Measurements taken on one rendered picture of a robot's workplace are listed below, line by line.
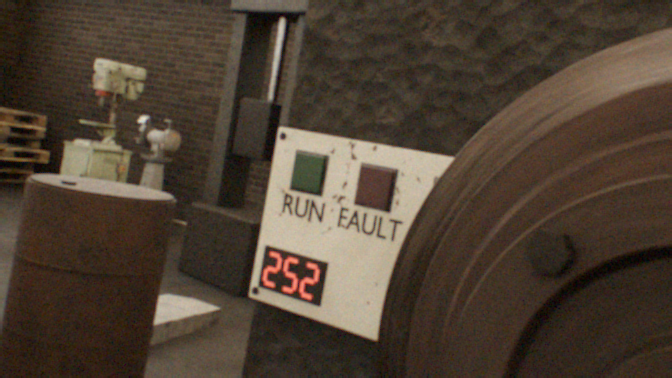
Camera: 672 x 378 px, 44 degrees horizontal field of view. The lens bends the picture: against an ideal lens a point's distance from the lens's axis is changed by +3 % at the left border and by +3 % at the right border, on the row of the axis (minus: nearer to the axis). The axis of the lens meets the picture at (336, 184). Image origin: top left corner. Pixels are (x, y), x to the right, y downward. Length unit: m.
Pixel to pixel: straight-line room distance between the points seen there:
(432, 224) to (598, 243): 0.16
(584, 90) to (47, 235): 2.86
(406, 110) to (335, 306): 0.20
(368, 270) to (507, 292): 0.31
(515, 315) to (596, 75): 0.17
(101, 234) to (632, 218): 2.86
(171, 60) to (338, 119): 8.98
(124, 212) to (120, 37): 7.37
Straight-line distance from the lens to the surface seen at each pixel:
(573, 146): 0.52
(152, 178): 9.18
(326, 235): 0.79
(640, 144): 0.49
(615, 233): 0.44
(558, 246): 0.44
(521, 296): 0.46
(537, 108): 0.55
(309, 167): 0.80
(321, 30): 0.84
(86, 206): 3.20
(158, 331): 4.51
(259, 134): 6.11
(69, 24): 11.28
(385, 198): 0.75
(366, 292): 0.76
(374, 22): 0.81
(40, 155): 10.99
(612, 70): 0.54
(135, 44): 10.26
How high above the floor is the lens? 1.24
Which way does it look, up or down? 3 degrees down
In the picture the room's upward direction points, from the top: 10 degrees clockwise
